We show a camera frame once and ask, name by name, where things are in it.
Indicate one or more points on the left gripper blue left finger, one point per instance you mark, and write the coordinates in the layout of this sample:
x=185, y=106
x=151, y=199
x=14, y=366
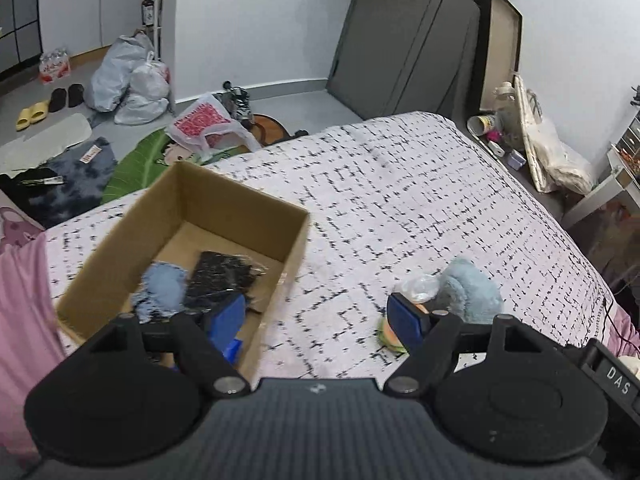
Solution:
x=225, y=319

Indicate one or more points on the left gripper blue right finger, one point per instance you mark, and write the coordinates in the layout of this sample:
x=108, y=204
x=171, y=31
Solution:
x=409, y=323

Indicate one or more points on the black item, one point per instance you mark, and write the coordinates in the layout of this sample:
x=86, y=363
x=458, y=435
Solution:
x=217, y=277

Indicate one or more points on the light blue plush toy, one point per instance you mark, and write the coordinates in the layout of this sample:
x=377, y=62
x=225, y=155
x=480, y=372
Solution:
x=468, y=293

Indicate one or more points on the blue denim fuzzy pouch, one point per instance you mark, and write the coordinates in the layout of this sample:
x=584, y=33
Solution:
x=161, y=292

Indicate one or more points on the blue packet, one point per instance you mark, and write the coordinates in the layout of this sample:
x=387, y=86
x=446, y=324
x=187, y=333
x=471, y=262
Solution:
x=233, y=351

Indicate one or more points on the orange watermelon slice toy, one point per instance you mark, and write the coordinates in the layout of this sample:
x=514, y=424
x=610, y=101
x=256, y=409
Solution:
x=388, y=338

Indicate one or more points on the brown cardboard box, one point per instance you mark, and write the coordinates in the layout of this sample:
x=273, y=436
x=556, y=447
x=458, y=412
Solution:
x=100, y=257

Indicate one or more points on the white black patterned blanket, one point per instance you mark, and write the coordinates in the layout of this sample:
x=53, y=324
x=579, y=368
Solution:
x=395, y=196

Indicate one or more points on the green leaf shaped rug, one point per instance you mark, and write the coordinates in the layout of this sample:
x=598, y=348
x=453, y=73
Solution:
x=149, y=159

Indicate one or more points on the red white plastic bag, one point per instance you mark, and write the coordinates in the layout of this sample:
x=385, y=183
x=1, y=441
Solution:
x=206, y=128

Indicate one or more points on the pink bed sheet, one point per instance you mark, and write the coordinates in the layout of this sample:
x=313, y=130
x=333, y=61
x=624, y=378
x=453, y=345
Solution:
x=30, y=345

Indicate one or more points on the white desk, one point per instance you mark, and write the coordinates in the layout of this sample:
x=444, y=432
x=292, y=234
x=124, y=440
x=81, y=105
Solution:
x=620, y=182

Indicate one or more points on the dark tie-dye rug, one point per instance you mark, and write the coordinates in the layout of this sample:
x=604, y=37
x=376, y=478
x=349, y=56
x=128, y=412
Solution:
x=66, y=186

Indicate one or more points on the paper cup tube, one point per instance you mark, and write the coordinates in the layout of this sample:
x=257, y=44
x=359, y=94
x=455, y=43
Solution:
x=480, y=125

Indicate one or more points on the cream tote bag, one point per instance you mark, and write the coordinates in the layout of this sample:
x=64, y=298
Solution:
x=552, y=164

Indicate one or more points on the sneakers on floor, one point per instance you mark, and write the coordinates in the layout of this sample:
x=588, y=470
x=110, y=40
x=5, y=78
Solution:
x=237, y=101

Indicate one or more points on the pink white tote bag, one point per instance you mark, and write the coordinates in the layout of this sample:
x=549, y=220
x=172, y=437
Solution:
x=17, y=230

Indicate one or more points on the white plastic garbage bag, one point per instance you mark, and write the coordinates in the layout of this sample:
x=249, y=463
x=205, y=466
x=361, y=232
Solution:
x=147, y=97

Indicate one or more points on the white floor mat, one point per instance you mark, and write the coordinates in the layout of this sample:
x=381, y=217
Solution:
x=23, y=154

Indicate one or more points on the grey plastic garbage bag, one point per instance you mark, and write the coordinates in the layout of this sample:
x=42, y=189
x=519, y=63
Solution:
x=110, y=81

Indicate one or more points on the black slippers pair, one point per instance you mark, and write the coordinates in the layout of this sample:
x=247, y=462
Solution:
x=70, y=97

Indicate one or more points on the grey door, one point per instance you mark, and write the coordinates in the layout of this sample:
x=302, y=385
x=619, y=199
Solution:
x=397, y=56

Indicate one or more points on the yellow slippers pair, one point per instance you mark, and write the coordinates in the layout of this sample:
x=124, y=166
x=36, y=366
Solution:
x=32, y=115

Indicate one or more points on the large framed cardboard panel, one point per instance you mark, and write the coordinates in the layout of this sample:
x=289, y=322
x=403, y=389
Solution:
x=497, y=52

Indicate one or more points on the red packaged bottle pack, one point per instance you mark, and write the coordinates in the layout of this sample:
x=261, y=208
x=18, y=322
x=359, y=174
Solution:
x=54, y=65

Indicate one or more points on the white kitchen cabinet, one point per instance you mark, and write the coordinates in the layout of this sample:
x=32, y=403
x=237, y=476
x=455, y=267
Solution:
x=80, y=26

